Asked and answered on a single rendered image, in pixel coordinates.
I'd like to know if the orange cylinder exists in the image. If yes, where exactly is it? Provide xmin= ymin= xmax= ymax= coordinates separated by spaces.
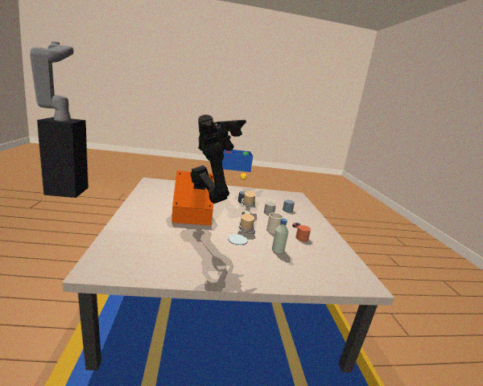
xmin=296 ymin=225 xmax=311 ymax=242

